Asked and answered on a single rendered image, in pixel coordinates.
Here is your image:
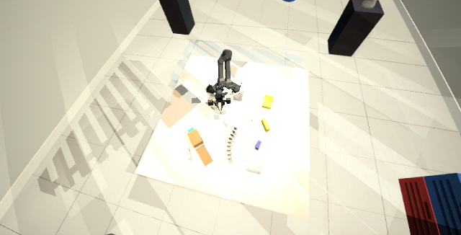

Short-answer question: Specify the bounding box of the tan flat wooden bar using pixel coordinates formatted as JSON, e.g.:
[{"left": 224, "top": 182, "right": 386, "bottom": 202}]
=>
[{"left": 196, "top": 145, "right": 212, "bottom": 166}]

